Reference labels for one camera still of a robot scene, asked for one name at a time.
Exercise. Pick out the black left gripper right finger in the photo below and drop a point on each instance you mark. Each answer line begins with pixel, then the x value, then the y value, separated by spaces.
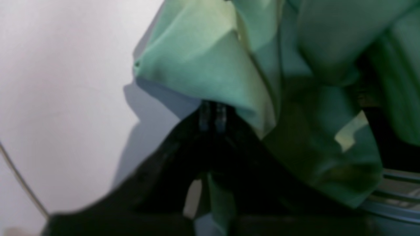
pixel 261 197

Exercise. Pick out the green T-shirt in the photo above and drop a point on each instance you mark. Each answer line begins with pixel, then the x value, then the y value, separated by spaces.
pixel 291 69

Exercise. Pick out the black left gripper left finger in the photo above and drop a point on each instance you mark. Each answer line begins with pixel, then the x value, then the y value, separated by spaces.
pixel 150 202

